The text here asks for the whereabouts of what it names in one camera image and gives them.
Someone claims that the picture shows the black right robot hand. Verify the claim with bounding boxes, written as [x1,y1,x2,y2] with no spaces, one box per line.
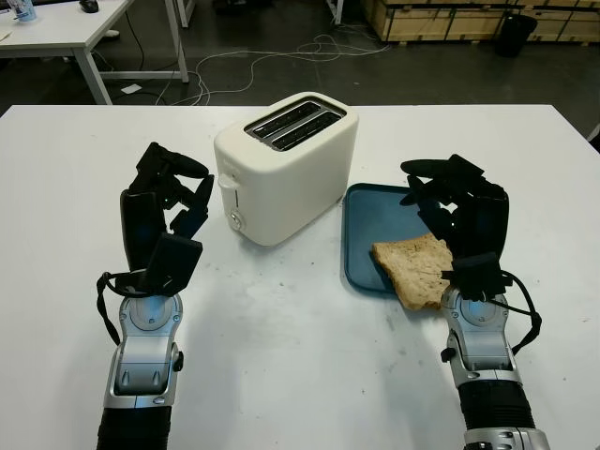
[399,153,511,263]

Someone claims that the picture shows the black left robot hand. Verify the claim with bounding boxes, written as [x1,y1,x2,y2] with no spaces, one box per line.
[119,142,216,273]

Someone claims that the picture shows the brown bread slice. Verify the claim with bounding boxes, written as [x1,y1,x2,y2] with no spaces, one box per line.
[371,233,455,311]

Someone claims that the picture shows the cream white two-slot toaster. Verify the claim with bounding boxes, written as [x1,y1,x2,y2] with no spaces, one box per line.
[213,91,361,248]

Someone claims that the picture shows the dark blue plastic tray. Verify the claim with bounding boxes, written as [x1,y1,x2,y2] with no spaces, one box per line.
[340,182,451,295]

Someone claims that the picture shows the black waste bin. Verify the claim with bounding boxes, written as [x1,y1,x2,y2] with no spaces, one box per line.
[495,12,539,58]

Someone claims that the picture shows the white office desk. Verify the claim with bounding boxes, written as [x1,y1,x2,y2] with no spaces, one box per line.
[0,0,190,107]

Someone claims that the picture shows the white cup with blue print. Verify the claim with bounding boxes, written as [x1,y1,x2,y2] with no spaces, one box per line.
[12,0,38,23]

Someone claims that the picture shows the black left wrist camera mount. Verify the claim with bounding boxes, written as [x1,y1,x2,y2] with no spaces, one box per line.
[138,232,203,296]

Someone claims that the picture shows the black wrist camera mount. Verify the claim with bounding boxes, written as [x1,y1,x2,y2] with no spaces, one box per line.
[442,252,512,301]
[138,232,203,296]

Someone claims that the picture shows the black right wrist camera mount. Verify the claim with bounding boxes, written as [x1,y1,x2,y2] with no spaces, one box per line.
[442,252,512,301]

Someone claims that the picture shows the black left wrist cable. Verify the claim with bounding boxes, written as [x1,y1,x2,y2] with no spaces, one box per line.
[96,270,156,348]

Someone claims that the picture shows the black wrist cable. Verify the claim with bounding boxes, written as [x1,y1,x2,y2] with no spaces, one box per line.
[496,269,543,357]
[96,270,156,348]

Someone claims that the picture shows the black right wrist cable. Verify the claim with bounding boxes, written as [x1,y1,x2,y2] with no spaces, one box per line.
[496,269,543,357]

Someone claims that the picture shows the white floor cable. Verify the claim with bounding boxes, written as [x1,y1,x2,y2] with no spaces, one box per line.
[154,32,390,107]

